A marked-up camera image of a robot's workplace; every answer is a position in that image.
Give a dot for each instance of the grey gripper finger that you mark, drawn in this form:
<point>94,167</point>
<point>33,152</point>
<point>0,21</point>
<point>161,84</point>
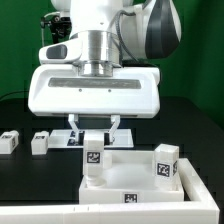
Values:
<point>115,122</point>
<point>73,121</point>

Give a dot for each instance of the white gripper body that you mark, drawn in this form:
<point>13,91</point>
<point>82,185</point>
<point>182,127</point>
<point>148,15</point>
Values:
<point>57,88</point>

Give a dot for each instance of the white square table top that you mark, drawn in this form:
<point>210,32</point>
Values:
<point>128,178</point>

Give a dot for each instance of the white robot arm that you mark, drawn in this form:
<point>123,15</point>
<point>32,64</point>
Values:
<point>97,72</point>

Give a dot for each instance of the white L-shaped obstacle fence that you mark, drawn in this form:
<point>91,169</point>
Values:
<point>200,209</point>

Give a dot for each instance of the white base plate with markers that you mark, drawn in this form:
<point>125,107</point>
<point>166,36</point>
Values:
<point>65,139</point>

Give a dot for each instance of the black camera stand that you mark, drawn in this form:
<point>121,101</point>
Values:
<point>60,27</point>

